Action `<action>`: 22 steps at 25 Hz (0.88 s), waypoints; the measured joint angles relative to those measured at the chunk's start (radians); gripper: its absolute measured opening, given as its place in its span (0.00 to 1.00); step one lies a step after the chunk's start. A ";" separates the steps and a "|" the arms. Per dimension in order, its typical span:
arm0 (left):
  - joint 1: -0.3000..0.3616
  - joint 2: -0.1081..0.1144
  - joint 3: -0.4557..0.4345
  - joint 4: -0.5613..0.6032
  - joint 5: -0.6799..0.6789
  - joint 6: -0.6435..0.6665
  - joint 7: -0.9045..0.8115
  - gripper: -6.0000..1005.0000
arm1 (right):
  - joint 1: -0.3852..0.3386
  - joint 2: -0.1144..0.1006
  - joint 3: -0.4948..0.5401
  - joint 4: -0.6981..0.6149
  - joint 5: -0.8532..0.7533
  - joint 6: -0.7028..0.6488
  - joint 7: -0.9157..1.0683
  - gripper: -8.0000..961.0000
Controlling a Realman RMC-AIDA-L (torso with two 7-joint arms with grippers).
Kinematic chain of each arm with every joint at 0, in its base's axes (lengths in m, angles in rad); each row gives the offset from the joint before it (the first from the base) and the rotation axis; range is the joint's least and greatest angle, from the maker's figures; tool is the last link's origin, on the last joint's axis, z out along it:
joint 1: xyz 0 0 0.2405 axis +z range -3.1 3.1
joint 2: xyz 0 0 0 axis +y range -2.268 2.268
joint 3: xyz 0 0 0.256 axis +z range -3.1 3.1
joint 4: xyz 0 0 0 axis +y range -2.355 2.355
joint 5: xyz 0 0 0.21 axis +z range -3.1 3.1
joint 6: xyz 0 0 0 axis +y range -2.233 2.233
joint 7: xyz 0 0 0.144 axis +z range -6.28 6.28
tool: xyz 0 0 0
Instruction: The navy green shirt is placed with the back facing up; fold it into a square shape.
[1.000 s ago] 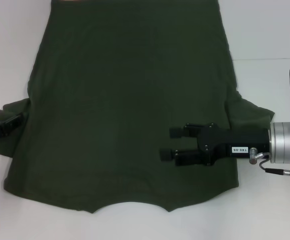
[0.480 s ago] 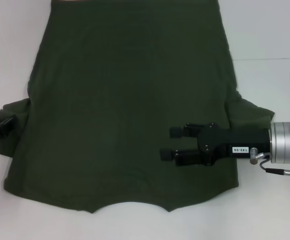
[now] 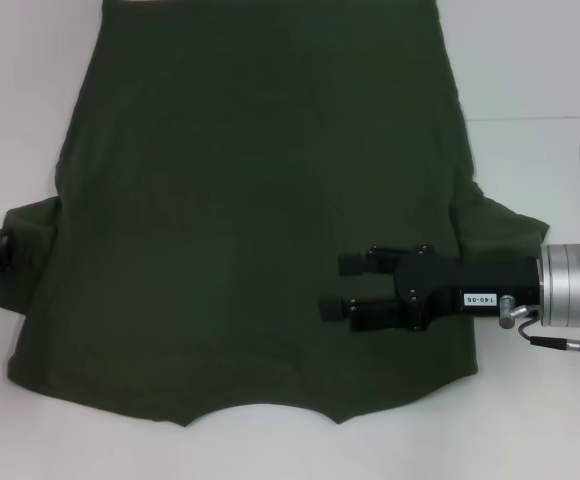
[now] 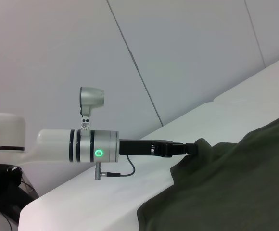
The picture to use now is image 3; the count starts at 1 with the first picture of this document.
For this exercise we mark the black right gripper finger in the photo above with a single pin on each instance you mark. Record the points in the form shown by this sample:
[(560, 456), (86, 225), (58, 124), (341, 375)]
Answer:
[(370, 312), (380, 260)]

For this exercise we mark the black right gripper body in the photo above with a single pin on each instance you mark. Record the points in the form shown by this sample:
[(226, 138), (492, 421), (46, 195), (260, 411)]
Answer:
[(445, 285)]

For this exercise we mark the dark green t-shirt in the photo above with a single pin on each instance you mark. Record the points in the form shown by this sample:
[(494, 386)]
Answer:
[(245, 200)]

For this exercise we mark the silver right arm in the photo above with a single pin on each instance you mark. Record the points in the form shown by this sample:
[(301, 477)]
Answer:
[(570, 280)]

